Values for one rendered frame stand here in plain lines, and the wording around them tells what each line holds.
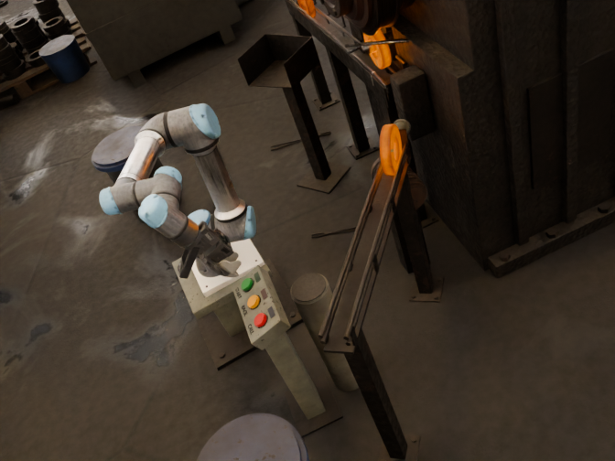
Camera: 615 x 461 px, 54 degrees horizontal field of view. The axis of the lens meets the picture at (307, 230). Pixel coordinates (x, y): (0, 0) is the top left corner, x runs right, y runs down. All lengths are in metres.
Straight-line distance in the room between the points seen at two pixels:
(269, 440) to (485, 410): 0.75
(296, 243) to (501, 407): 1.16
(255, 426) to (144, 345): 1.08
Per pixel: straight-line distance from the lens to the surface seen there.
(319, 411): 2.19
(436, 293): 2.39
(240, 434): 1.76
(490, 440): 2.07
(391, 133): 1.86
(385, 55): 2.20
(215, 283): 2.29
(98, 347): 2.86
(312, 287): 1.84
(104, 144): 3.20
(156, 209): 1.55
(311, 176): 3.06
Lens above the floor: 1.87
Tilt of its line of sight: 42 degrees down
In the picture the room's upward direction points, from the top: 23 degrees counter-clockwise
